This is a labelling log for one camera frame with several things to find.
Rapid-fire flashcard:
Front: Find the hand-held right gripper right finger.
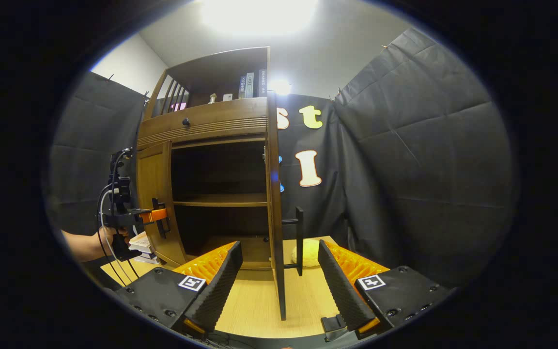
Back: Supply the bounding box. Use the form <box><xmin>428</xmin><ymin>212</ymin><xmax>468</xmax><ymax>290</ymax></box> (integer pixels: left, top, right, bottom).
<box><xmin>318</xmin><ymin>240</ymin><xmax>454</xmax><ymax>335</ymax></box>

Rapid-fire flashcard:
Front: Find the black backdrop cloth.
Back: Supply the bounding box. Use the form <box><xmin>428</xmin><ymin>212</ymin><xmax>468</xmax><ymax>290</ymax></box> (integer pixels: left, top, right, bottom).
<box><xmin>46</xmin><ymin>27</ymin><xmax>519</xmax><ymax>291</ymax></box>

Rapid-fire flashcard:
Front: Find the large ceiling light panel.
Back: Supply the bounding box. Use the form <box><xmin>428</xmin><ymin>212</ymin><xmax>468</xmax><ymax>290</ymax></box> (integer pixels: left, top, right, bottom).
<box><xmin>201</xmin><ymin>0</ymin><xmax>318</xmax><ymax>37</ymax></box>

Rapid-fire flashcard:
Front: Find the round yellow sponge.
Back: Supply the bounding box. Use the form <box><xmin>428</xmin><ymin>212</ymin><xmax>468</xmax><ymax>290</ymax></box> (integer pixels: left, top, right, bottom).
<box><xmin>291</xmin><ymin>238</ymin><xmax>321</xmax><ymax>267</ymax></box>

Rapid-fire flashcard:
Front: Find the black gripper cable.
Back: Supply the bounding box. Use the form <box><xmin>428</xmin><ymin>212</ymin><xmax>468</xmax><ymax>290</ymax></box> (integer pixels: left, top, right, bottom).
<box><xmin>96</xmin><ymin>187</ymin><xmax>139</xmax><ymax>287</ymax></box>

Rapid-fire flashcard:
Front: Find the wooden shoe cabinet door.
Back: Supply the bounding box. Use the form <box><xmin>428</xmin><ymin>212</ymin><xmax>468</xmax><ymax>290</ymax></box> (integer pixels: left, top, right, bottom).
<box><xmin>264</xmin><ymin>92</ymin><xmax>305</xmax><ymax>320</ymax></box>
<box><xmin>136</xmin><ymin>141</ymin><xmax>187</xmax><ymax>267</ymax></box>

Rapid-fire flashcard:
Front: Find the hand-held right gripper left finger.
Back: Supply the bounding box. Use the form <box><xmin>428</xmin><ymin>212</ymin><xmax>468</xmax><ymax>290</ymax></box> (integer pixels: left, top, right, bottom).
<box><xmin>114</xmin><ymin>241</ymin><xmax>243</xmax><ymax>335</ymax></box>

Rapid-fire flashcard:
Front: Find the stack of flat books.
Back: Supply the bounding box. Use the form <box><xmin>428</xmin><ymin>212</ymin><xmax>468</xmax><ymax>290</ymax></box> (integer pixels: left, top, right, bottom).
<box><xmin>129</xmin><ymin>232</ymin><xmax>159</xmax><ymax>265</ymax></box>

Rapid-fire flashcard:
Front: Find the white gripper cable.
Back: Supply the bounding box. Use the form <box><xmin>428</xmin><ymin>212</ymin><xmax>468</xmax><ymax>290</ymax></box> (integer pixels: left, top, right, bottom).
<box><xmin>100</xmin><ymin>190</ymin><xmax>133</xmax><ymax>285</ymax></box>

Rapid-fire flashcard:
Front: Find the wooden double-door shoe cabinet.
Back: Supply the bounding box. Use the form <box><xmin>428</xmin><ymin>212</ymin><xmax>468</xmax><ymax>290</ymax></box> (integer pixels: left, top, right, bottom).
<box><xmin>136</xmin><ymin>46</ymin><xmax>279</xmax><ymax>272</ymax></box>

